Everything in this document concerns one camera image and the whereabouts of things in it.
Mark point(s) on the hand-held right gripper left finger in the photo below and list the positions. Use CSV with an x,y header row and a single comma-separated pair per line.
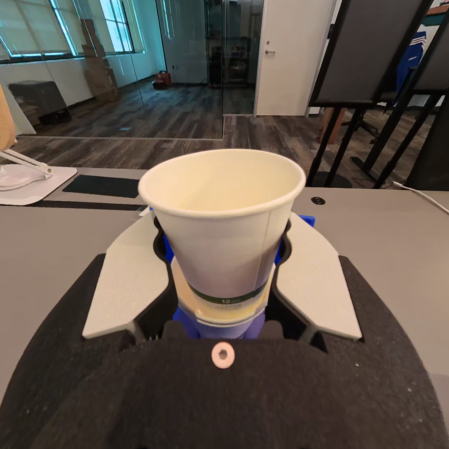
x,y
129,280

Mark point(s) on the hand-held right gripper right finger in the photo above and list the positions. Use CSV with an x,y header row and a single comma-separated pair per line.
x,y
315,284

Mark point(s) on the blue plastic bin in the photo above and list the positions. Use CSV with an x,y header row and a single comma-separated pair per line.
x,y
186,324

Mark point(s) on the green-striped white paper cup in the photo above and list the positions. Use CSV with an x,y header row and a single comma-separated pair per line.
x,y
224,314
217,238

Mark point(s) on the round black desk grommet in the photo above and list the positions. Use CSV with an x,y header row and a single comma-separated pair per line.
x,y
318,201

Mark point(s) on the black monitor floor stand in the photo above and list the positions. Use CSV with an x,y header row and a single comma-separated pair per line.
x,y
331,180

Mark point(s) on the black office chair base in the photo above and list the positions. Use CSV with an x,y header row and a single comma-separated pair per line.
x,y
368,128

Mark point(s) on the dark low cabinet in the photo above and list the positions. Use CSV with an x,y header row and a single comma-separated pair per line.
x,y
38,101

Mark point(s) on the red equipment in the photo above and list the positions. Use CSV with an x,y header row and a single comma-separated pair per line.
x,y
162,79

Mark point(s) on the stacked cardboard boxes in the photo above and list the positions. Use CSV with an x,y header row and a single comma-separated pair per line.
x,y
100,70

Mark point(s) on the white door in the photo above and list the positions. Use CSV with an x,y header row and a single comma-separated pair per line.
x,y
294,70

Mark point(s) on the dark shelving unit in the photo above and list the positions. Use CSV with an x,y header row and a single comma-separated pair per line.
x,y
229,63

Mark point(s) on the blue jacket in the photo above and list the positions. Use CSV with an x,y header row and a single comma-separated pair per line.
x,y
410,63

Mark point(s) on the black easel signboard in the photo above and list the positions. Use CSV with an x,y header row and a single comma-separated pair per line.
x,y
368,45

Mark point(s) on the wooden table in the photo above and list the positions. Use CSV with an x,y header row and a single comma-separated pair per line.
x,y
438,12

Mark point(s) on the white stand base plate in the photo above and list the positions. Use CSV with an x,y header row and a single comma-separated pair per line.
x,y
35,186

